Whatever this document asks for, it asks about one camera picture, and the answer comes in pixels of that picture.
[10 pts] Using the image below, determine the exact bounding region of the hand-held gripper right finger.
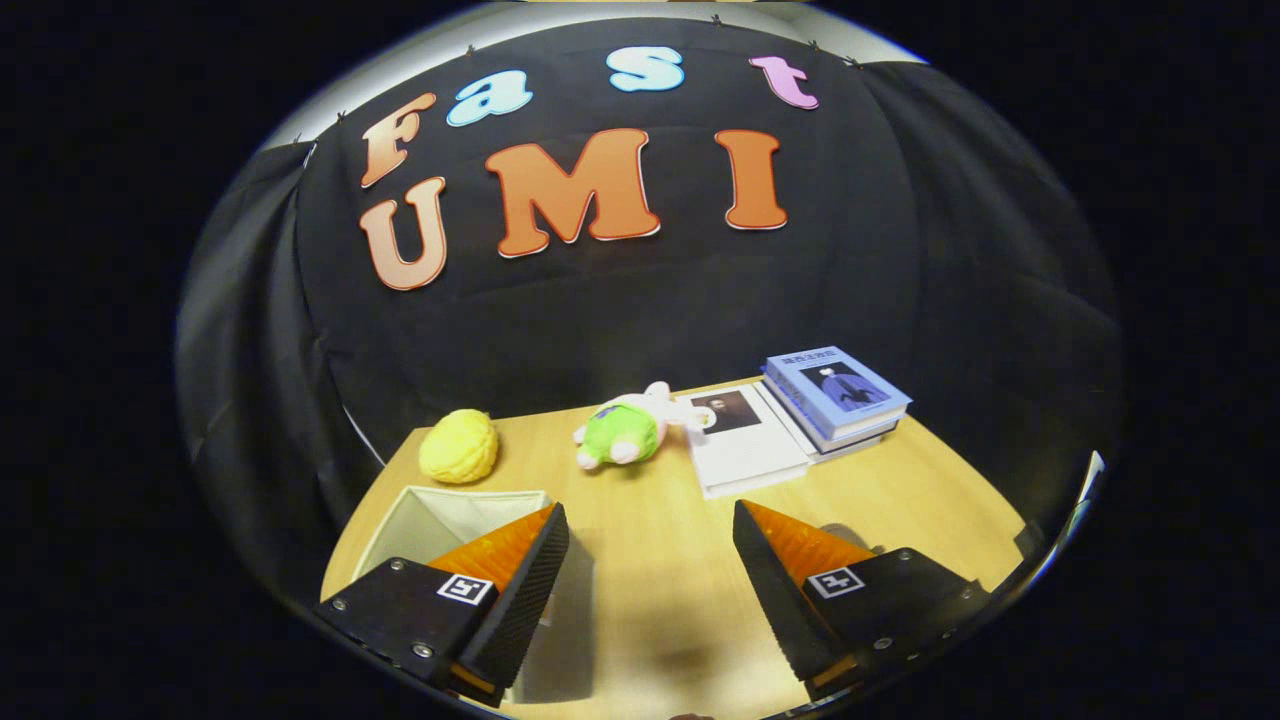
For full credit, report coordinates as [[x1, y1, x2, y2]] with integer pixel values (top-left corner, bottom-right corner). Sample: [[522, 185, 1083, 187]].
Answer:
[[732, 502, 1001, 705]]

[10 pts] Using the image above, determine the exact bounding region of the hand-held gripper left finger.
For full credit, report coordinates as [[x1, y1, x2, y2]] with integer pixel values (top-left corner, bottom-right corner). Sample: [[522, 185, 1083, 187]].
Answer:
[[308, 505, 571, 711]]

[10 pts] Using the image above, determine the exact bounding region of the beige fabric storage box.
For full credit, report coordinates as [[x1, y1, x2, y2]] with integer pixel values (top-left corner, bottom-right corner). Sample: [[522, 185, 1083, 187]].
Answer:
[[350, 486, 598, 706]]

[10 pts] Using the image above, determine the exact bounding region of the white portrait book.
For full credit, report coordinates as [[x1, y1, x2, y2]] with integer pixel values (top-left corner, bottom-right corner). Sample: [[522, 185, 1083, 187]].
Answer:
[[677, 385, 814, 500]]

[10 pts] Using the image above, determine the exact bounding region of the yellow plush toy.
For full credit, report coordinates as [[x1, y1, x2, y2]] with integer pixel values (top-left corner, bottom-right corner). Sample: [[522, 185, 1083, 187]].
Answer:
[[418, 408, 499, 485]]

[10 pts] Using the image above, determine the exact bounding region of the grey book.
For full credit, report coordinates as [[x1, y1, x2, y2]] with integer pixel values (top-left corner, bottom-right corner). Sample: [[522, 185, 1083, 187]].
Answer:
[[768, 390, 901, 465]]

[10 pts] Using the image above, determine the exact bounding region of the green and white plush toy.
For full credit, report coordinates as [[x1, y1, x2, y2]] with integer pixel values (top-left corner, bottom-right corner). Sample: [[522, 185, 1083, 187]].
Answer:
[[573, 381, 716, 471]]

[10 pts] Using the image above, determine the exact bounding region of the blue cover book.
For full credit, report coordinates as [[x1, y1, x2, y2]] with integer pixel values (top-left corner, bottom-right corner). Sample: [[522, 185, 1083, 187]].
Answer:
[[762, 346, 913, 441]]

